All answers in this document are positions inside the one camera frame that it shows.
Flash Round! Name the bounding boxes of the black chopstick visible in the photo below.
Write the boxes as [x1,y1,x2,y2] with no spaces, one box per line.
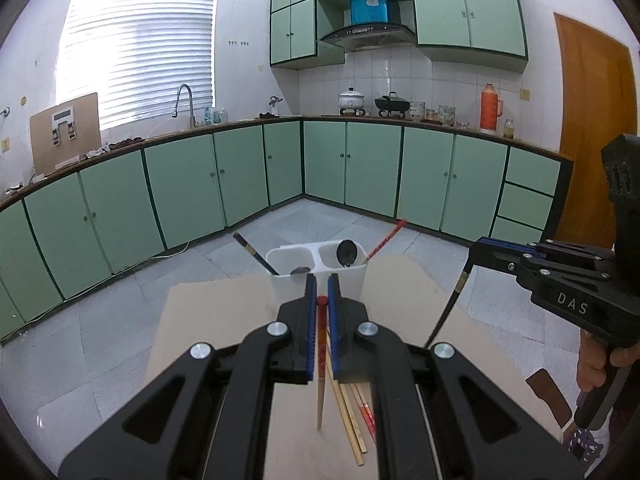
[232,232,281,277]
[425,267,471,348]

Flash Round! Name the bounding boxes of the green kitchen cabinets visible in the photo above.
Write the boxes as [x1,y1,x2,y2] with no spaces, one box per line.
[269,0,530,73]
[0,115,575,343]

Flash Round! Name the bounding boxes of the black lidded wok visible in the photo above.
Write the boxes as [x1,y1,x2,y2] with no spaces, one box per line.
[374,91,411,118]

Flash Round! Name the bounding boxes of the metal kitchen faucet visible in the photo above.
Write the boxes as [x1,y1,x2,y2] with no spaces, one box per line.
[172,84,197,129]

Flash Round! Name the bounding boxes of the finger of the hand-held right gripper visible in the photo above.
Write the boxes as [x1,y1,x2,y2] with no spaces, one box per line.
[472,236,543,257]
[469,246,538,288]

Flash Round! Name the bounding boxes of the red-ended wooden chopstick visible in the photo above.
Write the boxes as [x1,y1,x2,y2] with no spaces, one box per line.
[361,218,408,264]
[355,385,378,445]
[350,385,375,443]
[315,296,331,431]

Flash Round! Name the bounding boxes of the patterned cloth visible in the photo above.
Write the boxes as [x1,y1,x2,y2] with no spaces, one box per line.
[562,427,606,468]

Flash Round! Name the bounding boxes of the green lower kitchen cabinets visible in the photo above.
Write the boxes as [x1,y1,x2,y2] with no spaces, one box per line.
[0,115,575,343]

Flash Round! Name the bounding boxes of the plain wooden chopstick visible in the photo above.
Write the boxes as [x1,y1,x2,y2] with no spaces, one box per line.
[336,382,369,453]
[327,372,363,467]

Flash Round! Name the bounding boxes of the orange thermos flask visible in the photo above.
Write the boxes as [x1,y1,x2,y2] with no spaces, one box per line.
[480,83,505,133]

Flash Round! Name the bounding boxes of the wooden door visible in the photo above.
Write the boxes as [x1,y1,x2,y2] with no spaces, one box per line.
[552,12,640,251]

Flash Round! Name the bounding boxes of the white floor cable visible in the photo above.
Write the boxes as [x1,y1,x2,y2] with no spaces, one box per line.
[150,242,191,261]

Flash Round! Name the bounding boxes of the person's right hand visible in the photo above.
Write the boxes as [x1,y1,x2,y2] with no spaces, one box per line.
[576,332,640,394]

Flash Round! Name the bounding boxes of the white window blind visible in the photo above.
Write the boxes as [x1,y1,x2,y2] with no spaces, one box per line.
[54,0,220,133]

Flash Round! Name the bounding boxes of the green upper kitchen cabinets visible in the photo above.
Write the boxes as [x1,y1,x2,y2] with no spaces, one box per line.
[269,0,530,73]

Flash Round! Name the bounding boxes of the white two-compartment utensil holder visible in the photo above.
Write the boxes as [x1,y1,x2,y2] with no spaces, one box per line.
[265,241,368,311]

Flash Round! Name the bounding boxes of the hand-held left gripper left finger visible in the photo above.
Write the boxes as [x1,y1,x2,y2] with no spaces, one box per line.
[57,274,318,480]

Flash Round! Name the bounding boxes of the white lidded pot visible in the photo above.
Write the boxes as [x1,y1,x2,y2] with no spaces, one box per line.
[338,87,366,115]

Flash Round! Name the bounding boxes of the cardboard board with clips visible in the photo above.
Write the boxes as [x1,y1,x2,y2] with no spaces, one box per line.
[29,92,101,176]

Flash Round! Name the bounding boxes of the black range hood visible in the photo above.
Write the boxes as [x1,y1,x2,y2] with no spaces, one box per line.
[319,22,417,52]

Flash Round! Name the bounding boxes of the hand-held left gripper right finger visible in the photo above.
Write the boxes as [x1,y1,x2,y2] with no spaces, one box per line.
[327,274,586,480]

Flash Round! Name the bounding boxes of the blue box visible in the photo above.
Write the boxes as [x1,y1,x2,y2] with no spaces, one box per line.
[350,0,401,26]

